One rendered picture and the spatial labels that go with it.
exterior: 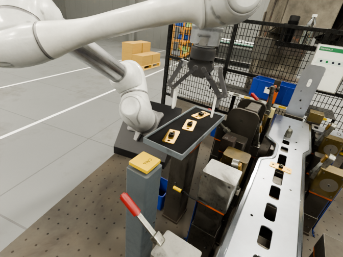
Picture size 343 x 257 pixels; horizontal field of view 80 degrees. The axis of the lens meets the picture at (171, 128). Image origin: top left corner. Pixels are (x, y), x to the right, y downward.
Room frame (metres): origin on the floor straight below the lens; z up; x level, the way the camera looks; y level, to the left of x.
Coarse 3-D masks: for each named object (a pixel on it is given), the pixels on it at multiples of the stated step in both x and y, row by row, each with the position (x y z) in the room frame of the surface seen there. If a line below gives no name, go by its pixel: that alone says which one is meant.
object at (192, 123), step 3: (186, 120) 0.69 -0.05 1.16; (189, 120) 0.69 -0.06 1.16; (192, 120) 0.70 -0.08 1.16; (186, 123) 0.66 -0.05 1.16; (189, 123) 0.65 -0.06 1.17; (192, 123) 0.67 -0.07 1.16; (195, 123) 0.67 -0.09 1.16; (183, 126) 0.64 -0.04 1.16; (186, 126) 0.64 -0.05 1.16; (189, 126) 0.64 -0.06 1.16; (192, 126) 0.65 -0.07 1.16; (183, 129) 0.62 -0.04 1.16; (186, 129) 0.62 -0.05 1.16; (189, 129) 0.62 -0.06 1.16; (192, 129) 0.63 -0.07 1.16
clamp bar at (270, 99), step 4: (268, 88) 1.19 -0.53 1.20; (272, 88) 1.17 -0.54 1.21; (276, 88) 1.17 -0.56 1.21; (272, 92) 1.17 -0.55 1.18; (268, 96) 1.17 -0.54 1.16; (272, 96) 1.16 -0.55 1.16; (268, 100) 1.17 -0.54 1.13; (272, 100) 1.19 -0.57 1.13; (268, 104) 1.17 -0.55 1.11; (268, 108) 1.16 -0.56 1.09
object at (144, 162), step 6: (138, 156) 0.44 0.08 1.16; (144, 156) 0.44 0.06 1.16; (150, 156) 0.45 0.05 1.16; (132, 162) 0.41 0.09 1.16; (138, 162) 0.41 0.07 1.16; (144, 162) 0.42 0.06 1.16; (150, 162) 0.42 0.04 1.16; (156, 162) 0.42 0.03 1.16; (138, 168) 0.40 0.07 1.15; (144, 168) 0.39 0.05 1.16; (150, 168) 0.40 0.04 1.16
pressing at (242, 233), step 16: (272, 128) 1.07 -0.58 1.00; (304, 128) 1.13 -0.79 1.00; (304, 144) 0.93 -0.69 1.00; (272, 160) 0.75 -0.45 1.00; (288, 160) 0.76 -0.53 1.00; (304, 160) 0.79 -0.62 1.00; (256, 176) 0.62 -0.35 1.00; (272, 176) 0.63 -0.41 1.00; (288, 176) 0.65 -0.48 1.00; (304, 176) 0.67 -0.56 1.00; (256, 192) 0.54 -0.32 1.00; (288, 192) 0.56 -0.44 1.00; (240, 208) 0.45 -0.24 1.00; (256, 208) 0.47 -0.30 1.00; (288, 208) 0.48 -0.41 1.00; (240, 224) 0.40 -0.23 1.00; (256, 224) 0.40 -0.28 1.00; (272, 224) 0.41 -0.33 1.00; (288, 224) 0.42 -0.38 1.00; (224, 240) 0.34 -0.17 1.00; (240, 240) 0.35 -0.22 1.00; (256, 240) 0.35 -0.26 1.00; (272, 240) 0.36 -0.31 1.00; (288, 240) 0.37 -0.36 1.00; (224, 256) 0.30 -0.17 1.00; (240, 256) 0.30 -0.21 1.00; (272, 256) 0.32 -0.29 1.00; (288, 256) 0.32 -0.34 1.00
